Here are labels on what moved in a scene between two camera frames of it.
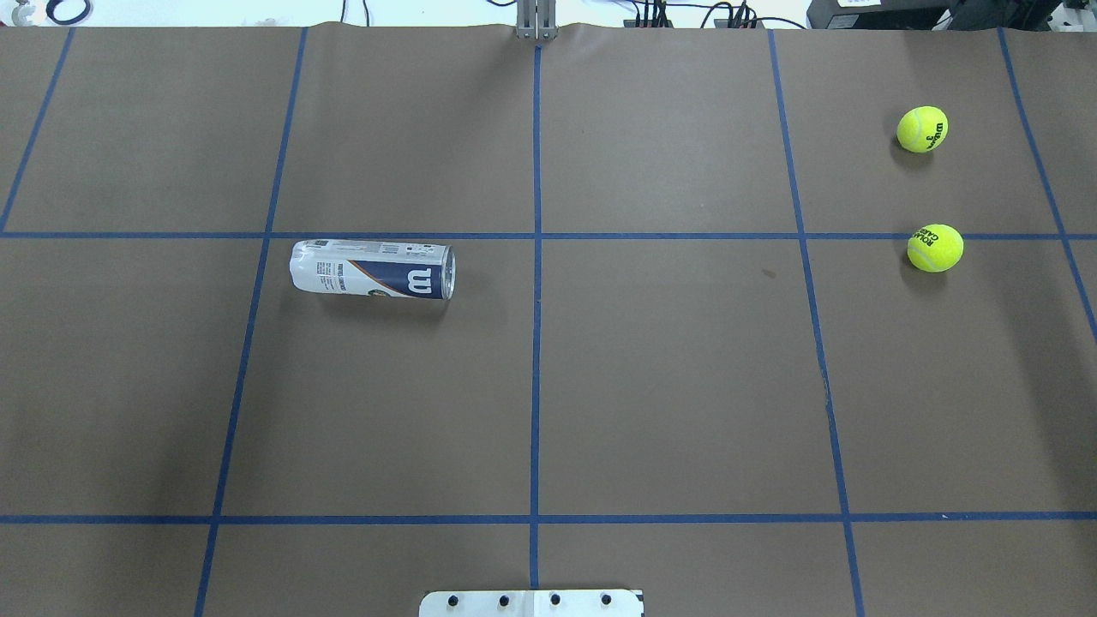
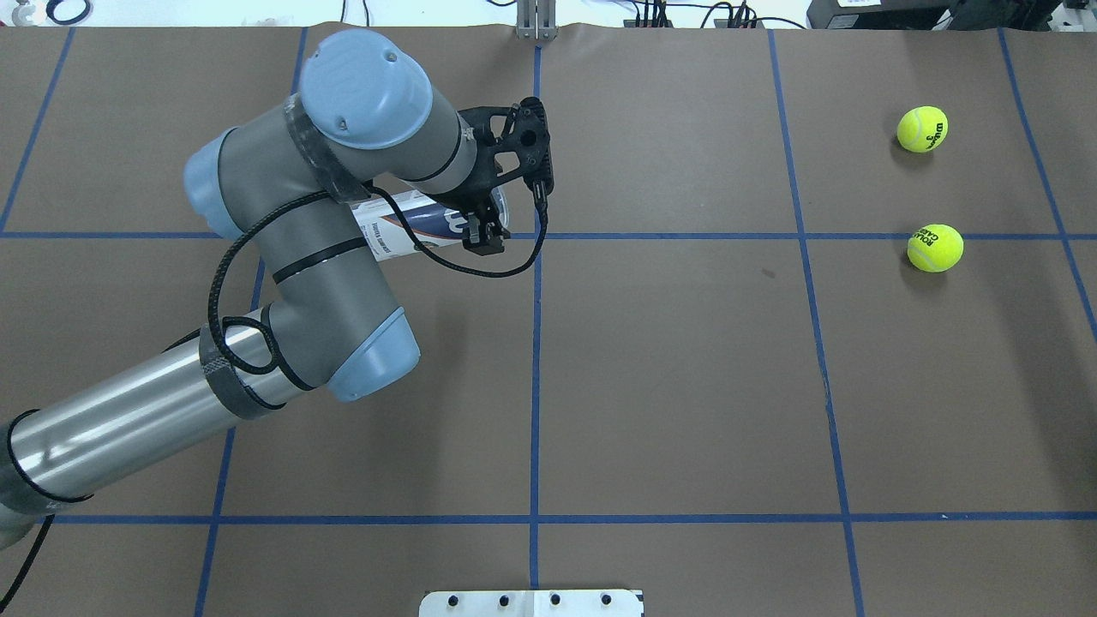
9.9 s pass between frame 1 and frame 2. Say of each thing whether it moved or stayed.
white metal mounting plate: stayed
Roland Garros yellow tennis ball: stayed
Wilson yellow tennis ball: stayed
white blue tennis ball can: moved
